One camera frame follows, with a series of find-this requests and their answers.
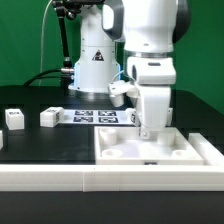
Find AprilTag marker sheet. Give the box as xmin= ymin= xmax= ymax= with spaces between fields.
xmin=62 ymin=109 xmax=132 ymax=125

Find white square tabletop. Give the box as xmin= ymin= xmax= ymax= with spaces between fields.
xmin=94 ymin=126 xmax=204 ymax=165

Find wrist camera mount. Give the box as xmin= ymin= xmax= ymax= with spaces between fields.
xmin=108 ymin=80 xmax=138 ymax=107

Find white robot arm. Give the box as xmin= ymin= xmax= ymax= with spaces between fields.
xmin=69 ymin=0 xmax=190 ymax=139

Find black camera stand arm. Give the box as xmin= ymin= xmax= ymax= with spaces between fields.
xmin=51 ymin=0 xmax=108 ymax=69

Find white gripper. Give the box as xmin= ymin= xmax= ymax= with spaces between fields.
xmin=127 ymin=57 xmax=176 ymax=138

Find black and grey cables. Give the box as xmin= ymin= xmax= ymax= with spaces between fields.
xmin=22 ymin=0 xmax=75 ymax=88

